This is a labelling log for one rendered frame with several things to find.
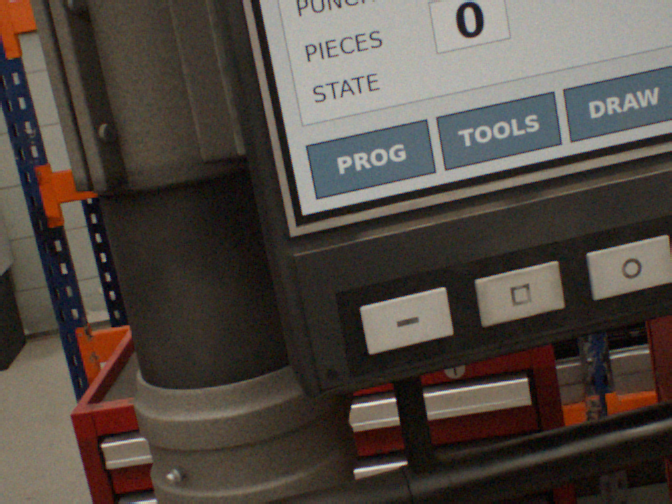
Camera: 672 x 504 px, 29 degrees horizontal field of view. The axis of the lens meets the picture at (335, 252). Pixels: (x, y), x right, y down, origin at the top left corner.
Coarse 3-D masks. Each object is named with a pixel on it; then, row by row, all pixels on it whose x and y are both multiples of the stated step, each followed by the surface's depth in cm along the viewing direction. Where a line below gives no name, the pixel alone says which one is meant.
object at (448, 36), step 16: (448, 0) 52; (464, 0) 52; (480, 0) 52; (496, 0) 53; (432, 16) 52; (448, 16) 52; (464, 16) 52; (480, 16) 53; (496, 16) 53; (448, 32) 52; (464, 32) 53; (480, 32) 53; (496, 32) 53; (448, 48) 53; (464, 48) 53
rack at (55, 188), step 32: (0, 0) 255; (0, 32) 256; (0, 64) 258; (0, 96) 260; (32, 128) 261; (32, 160) 263; (32, 192) 265; (64, 192) 265; (32, 224) 266; (96, 224) 316; (64, 256) 268; (96, 256) 316; (64, 288) 270; (128, 320) 322; (64, 352) 273; (96, 352) 273; (608, 352) 273; (608, 384) 275; (576, 416) 277; (608, 480) 281
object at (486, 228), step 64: (256, 0) 51; (256, 64) 51; (256, 128) 52; (256, 192) 55; (448, 192) 54; (512, 192) 54; (576, 192) 55; (640, 192) 55; (320, 256) 53; (384, 256) 54; (448, 256) 54; (512, 256) 55; (576, 256) 55; (640, 256) 56; (320, 320) 54; (384, 320) 54; (448, 320) 55; (512, 320) 55; (576, 320) 56; (640, 320) 57; (320, 384) 54
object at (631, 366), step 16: (608, 336) 296; (624, 336) 296; (640, 336) 293; (560, 352) 294; (576, 352) 294; (624, 352) 278; (640, 352) 276; (560, 368) 277; (576, 368) 277; (624, 368) 276; (640, 368) 276; (560, 384) 278; (576, 384) 278; (592, 384) 277; (624, 384) 277; (640, 384) 277; (576, 400) 278
